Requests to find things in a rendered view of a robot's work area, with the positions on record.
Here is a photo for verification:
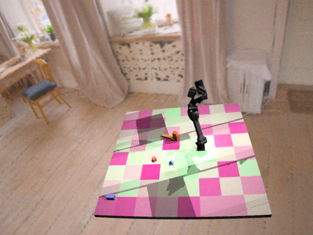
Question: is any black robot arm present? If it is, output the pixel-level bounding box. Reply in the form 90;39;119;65
187;80;208;151

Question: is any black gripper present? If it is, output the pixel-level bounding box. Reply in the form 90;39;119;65
188;86;206;112

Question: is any small blue block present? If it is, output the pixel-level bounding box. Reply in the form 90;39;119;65
106;194;115;200

